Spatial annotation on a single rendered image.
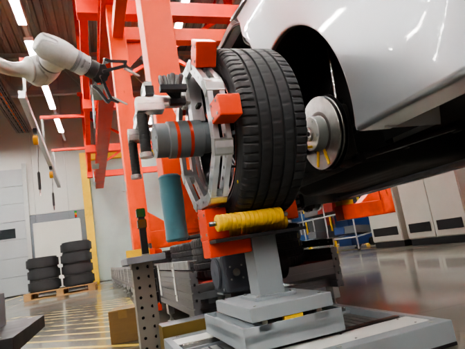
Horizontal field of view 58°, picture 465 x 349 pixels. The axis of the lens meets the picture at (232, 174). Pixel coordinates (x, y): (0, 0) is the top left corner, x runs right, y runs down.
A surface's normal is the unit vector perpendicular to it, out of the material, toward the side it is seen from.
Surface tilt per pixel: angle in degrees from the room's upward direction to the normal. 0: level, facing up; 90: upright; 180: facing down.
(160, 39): 90
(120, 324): 90
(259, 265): 90
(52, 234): 90
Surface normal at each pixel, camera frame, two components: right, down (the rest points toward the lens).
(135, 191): 0.31, -0.21
